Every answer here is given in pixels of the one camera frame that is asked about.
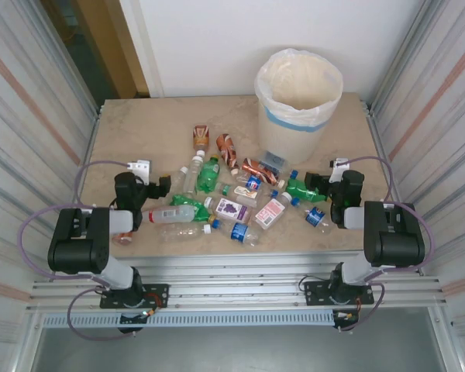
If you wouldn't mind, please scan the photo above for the long green soda bottle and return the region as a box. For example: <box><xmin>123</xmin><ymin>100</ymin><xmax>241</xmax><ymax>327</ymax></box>
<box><xmin>285</xmin><ymin>177</ymin><xmax>329</xmax><ymax>203</ymax></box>

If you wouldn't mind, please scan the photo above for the milky bottle red band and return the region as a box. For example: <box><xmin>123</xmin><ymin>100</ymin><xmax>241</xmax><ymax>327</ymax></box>
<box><xmin>141</xmin><ymin>204</ymin><xmax>201</xmax><ymax>226</ymax></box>

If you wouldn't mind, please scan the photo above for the crushed green plastic bottle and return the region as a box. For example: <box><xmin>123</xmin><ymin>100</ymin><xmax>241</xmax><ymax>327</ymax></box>
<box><xmin>169</xmin><ymin>193</ymin><xmax>214</xmax><ymax>224</ymax></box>

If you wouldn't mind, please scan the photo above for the water bottle blue label white cap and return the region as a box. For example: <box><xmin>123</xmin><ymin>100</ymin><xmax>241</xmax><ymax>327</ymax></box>
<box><xmin>291</xmin><ymin>196</ymin><xmax>334</xmax><ymax>236</ymax></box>

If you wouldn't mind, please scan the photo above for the crushed clear bottle white cap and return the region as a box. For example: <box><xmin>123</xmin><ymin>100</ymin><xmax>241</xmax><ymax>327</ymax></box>
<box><xmin>157</xmin><ymin>222</ymin><xmax>213</xmax><ymax>244</ymax></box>

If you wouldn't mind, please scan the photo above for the green bottle yellow cap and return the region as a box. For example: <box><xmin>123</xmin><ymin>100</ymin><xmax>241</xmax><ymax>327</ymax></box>
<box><xmin>195</xmin><ymin>153</ymin><xmax>222</xmax><ymax>194</ymax></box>

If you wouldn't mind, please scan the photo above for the brown drink bottle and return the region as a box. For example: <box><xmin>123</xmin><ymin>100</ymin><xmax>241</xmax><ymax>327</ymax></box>
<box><xmin>111</xmin><ymin>231</ymin><xmax>135</xmax><ymax>248</ymax></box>

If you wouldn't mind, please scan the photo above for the square bottle red print label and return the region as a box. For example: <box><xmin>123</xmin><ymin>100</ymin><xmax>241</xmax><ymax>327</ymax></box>
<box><xmin>254</xmin><ymin>191</ymin><xmax>292</xmax><ymax>232</ymax></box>

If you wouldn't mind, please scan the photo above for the orange label tea bottle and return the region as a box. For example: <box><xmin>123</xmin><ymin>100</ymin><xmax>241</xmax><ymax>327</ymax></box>
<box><xmin>192</xmin><ymin>123</ymin><xmax>212</xmax><ymax>157</ymax></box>

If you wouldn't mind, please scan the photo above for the clear cola bottle blue label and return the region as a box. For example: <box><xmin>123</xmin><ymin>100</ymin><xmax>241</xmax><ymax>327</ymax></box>
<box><xmin>236</xmin><ymin>173</ymin><xmax>279</xmax><ymax>198</ymax></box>

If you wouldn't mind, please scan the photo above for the grape juice bottle purple label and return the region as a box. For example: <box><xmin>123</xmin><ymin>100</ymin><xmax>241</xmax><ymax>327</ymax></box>
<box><xmin>203</xmin><ymin>195</ymin><xmax>253</xmax><ymax>225</ymax></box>

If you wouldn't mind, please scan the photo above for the brown white swirl coffee bottle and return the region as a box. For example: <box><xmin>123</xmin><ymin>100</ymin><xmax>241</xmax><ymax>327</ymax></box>
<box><xmin>215</xmin><ymin>133</ymin><xmax>241</xmax><ymax>175</ymax></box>

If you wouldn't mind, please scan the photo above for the white waste bin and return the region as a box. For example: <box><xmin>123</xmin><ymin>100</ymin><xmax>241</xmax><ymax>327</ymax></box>
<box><xmin>257</xmin><ymin>50</ymin><xmax>343</xmax><ymax>166</ymax></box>

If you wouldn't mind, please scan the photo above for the white trash bin with bag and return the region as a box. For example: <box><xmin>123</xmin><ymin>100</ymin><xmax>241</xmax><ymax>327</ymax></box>
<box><xmin>254</xmin><ymin>47</ymin><xmax>344</xmax><ymax>135</ymax></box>

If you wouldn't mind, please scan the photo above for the clear plastic box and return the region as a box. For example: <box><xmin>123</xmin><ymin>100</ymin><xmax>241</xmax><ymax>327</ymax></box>
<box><xmin>260</xmin><ymin>150</ymin><xmax>287</xmax><ymax>174</ymax></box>

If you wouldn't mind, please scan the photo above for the crushed copper swirl coffee bottle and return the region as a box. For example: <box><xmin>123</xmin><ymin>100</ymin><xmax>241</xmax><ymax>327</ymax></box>
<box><xmin>242</xmin><ymin>157</ymin><xmax>287</xmax><ymax>189</ymax></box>

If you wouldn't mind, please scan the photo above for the clear bottle cream label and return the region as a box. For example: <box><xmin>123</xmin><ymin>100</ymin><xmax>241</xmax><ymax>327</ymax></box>
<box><xmin>233</xmin><ymin>184</ymin><xmax>264</xmax><ymax>208</ymax></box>

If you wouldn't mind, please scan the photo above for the blue tape band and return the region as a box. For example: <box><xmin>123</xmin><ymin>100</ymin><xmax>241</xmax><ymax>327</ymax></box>
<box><xmin>263</xmin><ymin>107</ymin><xmax>329</xmax><ymax>135</ymax></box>

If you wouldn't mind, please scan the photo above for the dark door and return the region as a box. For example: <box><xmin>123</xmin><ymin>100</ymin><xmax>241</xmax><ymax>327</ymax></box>
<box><xmin>38</xmin><ymin>0</ymin><xmax>119</xmax><ymax>109</ymax></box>

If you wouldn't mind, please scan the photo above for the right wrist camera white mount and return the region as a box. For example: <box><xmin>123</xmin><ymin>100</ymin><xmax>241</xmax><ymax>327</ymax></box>
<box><xmin>328</xmin><ymin>157</ymin><xmax>352</xmax><ymax>183</ymax></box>

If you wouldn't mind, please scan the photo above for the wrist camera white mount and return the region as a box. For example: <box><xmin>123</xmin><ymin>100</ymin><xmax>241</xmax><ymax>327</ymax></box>
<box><xmin>126</xmin><ymin>158</ymin><xmax>151</xmax><ymax>183</ymax></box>
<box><xmin>328</xmin><ymin>157</ymin><xmax>352</xmax><ymax>183</ymax></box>

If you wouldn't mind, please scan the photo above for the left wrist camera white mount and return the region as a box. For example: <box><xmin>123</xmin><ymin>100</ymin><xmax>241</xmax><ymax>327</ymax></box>
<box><xmin>126</xmin><ymin>158</ymin><xmax>151</xmax><ymax>183</ymax></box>

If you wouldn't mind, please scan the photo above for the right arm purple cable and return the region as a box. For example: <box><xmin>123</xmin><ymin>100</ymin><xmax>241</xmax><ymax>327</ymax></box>
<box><xmin>339</xmin><ymin>156</ymin><xmax>435</xmax><ymax>333</ymax></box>

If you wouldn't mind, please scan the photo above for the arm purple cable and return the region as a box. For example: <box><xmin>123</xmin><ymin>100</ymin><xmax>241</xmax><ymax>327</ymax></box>
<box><xmin>339</xmin><ymin>156</ymin><xmax>435</xmax><ymax>333</ymax></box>
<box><xmin>17</xmin><ymin>160</ymin><xmax>136</xmax><ymax>342</ymax></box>

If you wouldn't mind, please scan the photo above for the left black mount plate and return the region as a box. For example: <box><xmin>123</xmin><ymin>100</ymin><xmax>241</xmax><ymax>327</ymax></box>
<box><xmin>99</xmin><ymin>283</ymin><xmax>170</xmax><ymax>310</ymax></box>

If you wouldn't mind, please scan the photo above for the black mount plate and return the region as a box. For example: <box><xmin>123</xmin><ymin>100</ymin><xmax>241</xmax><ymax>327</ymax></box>
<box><xmin>303</xmin><ymin>279</ymin><xmax>375</xmax><ymax>307</ymax></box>
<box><xmin>99</xmin><ymin>283</ymin><xmax>170</xmax><ymax>310</ymax></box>

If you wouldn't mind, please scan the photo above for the right black mount plate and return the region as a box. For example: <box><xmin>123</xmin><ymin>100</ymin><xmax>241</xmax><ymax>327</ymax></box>
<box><xmin>303</xmin><ymin>279</ymin><xmax>375</xmax><ymax>307</ymax></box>

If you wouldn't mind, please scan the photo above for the left red power wire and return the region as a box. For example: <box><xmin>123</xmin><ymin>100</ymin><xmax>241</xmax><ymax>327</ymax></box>
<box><xmin>141</xmin><ymin>293</ymin><xmax>167</xmax><ymax>317</ymax></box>

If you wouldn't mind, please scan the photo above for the aluminium rail frame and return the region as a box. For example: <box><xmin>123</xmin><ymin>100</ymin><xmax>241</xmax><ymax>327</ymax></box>
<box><xmin>26</xmin><ymin>250</ymin><xmax>449</xmax><ymax>313</ymax></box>

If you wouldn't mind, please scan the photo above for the right orange power wire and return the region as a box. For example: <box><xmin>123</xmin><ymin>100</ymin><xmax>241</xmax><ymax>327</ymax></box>
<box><xmin>332</xmin><ymin>297</ymin><xmax>363</xmax><ymax>322</ymax></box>

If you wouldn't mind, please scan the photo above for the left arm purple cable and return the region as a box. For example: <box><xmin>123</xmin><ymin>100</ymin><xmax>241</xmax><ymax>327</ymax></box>
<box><xmin>17</xmin><ymin>160</ymin><xmax>136</xmax><ymax>342</ymax></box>

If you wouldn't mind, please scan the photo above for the grey slotted cable duct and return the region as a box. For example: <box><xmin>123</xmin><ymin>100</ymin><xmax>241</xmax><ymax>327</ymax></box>
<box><xmin>41</xmin><ymin>311</ymin><xmax>336</xmax><ymax>329</ymax></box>

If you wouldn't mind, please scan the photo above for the wooden door frame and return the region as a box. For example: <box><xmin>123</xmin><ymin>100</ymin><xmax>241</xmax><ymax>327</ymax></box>
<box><xmin>75</xmin><ymin>0</ymin><xmax>152</xmax><ymax>100</ymax></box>

